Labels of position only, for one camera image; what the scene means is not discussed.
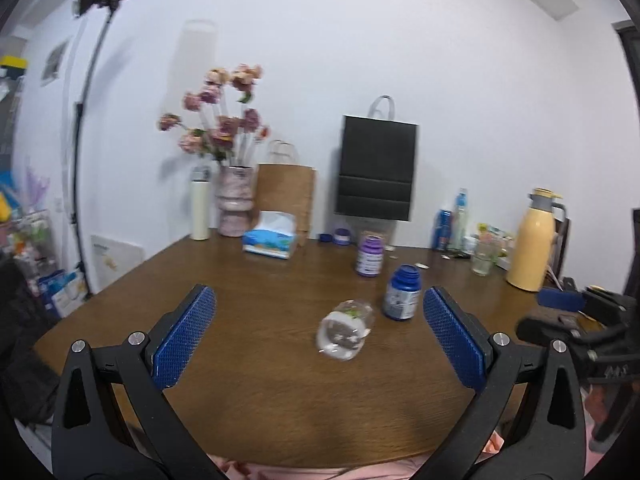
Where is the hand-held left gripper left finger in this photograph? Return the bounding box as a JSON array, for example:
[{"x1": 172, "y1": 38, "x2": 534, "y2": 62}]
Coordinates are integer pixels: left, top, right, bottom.
[{"x1": 51, "y1": 283, "x2": 223, "y2": 480}]

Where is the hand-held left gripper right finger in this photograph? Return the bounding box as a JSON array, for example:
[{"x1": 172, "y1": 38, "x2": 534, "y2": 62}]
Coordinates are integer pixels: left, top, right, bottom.
[{"x1": 410, "y1": 286, "x2": 587, "y2": 480}]

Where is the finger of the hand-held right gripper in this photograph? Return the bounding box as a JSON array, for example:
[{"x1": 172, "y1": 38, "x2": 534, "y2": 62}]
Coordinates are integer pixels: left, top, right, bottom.
[
  {"x1": 515, "y1": 312, "x2": 610, "y2": 347},
  {"x1": 537, "y1": 287, "x2": 587, "y2": 312}
]

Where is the clear plastic bottle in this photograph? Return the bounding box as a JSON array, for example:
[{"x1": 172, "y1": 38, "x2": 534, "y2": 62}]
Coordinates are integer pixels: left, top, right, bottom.
[{"x1": 316, "y1": 299, "x2": 376, "y2": 362}]

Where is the dark wooden chair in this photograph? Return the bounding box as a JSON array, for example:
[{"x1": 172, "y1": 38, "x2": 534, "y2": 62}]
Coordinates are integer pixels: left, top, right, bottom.
[{"x1": 547, "y1": 204, "x2": 572, "y2": 281}]

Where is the yellow thermos jug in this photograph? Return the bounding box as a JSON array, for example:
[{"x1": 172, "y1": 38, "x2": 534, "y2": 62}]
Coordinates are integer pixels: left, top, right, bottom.
[{"x1": 506, "y1": 188, "x2": 567, "y2": 292}]

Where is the blue lidded bottle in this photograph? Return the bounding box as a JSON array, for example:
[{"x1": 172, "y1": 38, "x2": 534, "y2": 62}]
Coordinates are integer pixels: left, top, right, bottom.
[{"x1": 382, "y1": 264, "x2": 422, "y2": 322}]

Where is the small clear drinking glass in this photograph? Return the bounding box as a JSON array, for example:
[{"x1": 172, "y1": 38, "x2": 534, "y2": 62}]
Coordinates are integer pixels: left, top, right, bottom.
[{"x1": 471, "y1": 238, "x2": 495, "y2": 277}]

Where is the white board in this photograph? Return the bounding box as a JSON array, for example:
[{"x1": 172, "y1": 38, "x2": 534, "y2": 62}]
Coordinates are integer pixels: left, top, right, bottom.
[{"x1": 90, "y1": 234, "x2": 146, "y2": 295}]

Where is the blue drink can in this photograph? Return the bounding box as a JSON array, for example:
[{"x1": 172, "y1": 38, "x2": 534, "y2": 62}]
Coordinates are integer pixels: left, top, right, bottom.
[{"x1": 433, "y1": 209, "x2": 454, "y2": 252}]

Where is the purple lidded bottle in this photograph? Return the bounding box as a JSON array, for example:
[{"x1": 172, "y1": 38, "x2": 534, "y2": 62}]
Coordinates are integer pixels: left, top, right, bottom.
[{"x1": 355, "y1": 234, "x2": 385, "y2": 278}]

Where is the clear drink bottle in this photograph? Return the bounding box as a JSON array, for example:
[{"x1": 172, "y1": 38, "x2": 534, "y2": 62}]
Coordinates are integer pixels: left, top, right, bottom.
[{"x1": 449, "y1": 188, "x2": 472, "y2": 255}]

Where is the blue tissue box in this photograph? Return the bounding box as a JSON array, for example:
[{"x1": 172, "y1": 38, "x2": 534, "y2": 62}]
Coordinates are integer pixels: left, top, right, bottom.
[{"x1": 242, "y1": 211, "x2": 298, "y2": 260}]

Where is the white thermos bottle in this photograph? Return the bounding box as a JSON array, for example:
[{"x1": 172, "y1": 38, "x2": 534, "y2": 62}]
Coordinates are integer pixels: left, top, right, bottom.
[{"x1": 189, "y1": 166, "x2": 212, "y2": 241}]

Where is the clear plastic container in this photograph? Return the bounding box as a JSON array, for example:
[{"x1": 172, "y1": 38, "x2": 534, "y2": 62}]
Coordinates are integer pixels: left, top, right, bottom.
[{"x1": 361, "y1": 219, "x2": 397, "y2": 252}]

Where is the pink marbled vase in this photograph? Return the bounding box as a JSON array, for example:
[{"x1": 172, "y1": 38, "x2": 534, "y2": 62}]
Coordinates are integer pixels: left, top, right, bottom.
[{"x1": 217, "y1": 165, "x2": 258, "y2": 237}]

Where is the brown paper bag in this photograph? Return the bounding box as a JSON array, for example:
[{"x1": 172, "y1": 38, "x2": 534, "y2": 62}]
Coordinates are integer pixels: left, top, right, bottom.
[{"x1": 255, "y1": 140, "x2": 317, "y2": 247}]

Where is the cluttered storage shelf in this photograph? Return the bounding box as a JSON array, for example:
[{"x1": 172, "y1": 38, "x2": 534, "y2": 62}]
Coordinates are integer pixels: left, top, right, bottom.
[{"x1": 0, "y1": 55, "x2": 86, "y2": 318}]

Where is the black paper bag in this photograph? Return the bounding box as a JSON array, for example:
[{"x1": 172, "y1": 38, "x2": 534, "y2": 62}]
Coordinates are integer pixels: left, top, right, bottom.
[{"x1": 335, "y1": 95, "x2": 420, "y2": 222}]

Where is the pink flower bouquet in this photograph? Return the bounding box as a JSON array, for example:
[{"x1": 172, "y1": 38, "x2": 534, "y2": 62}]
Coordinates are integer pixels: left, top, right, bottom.
[{"x1": 158, "y1": 64, "x2": 271, "y2": 167}]

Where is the black light stand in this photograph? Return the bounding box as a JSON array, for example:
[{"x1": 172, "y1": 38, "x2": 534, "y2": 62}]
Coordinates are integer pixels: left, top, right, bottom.
[{"x1": 64, "y1": 0, "x2": 152, "y2": 302}]

